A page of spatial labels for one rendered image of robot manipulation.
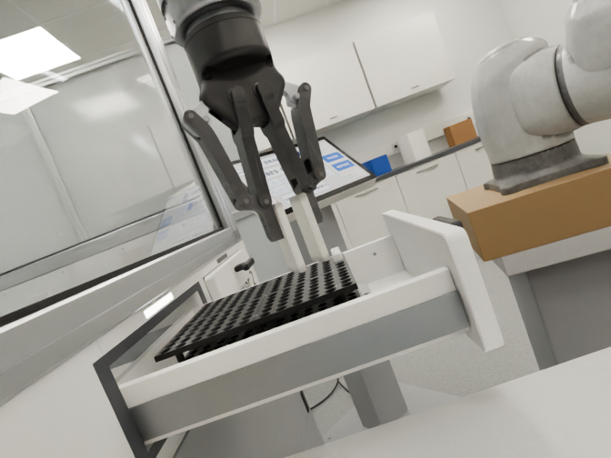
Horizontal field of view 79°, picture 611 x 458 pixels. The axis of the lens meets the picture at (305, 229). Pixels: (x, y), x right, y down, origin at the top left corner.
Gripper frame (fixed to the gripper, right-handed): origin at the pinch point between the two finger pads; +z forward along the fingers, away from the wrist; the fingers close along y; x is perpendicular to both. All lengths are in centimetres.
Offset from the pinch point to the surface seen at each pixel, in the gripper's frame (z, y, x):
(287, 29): -175, -201, -323
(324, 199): 1, -44, -78
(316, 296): 7.0, 0.0, -1.3
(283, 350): 9.2, 6.0, 1.4
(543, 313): 35, -48, -15
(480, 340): 13.5, -8.2, 10.1
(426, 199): 42, -229, -239
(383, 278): 13.0, -16.1, -14.1
